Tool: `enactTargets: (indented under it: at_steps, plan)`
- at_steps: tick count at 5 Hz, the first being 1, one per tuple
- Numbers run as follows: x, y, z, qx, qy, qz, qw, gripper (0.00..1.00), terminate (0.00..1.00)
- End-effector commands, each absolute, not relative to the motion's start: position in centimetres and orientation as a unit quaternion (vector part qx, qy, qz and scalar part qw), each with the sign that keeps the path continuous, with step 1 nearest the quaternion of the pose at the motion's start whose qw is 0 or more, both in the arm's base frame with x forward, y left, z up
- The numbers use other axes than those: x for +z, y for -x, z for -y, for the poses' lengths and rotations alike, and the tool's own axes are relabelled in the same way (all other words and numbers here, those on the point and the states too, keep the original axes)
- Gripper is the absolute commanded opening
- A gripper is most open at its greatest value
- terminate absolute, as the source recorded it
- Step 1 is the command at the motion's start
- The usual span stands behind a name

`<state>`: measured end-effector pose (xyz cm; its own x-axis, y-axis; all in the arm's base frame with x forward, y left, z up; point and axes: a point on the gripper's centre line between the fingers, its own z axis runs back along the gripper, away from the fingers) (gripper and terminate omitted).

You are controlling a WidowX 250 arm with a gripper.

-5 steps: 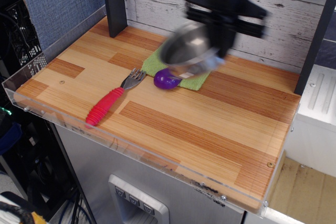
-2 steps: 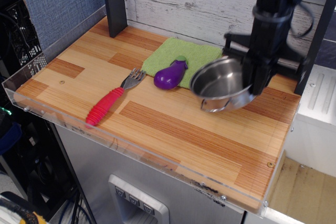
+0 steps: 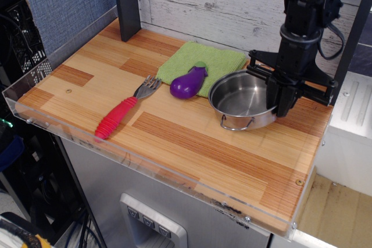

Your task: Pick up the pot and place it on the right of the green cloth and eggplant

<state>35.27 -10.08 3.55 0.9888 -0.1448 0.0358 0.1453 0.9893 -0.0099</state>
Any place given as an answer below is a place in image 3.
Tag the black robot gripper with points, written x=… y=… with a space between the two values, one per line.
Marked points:
x=293 y=71

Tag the small stainless steel pot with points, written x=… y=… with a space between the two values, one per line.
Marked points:
x=239 y=101

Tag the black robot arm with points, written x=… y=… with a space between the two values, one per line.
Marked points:
x=303 y=17

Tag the green folded cloth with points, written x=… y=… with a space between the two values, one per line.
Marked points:
x=218 y=64

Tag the purple toy eggplant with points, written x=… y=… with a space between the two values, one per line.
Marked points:
x=188 y=85

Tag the silver dispenser panel with buttons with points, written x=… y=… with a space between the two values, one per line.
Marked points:
x=151 y=224

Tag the blue fabric partition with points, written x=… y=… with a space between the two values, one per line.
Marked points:
x=70 y=23

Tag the black plastic crate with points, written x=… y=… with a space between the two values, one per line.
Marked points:
x=22 y=50

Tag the clear acrylic table guard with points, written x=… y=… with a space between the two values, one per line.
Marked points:
x=224 y=188

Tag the dark right vertical post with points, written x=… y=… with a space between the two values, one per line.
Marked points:
x=351 y=44

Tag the dark vertical post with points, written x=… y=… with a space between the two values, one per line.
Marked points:
x=129 y=18
x=351 y=44

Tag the fork with red handle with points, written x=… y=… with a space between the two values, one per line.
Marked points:
x=111 y=121

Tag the dark left vertical post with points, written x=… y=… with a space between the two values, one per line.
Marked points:
x=129 y=18

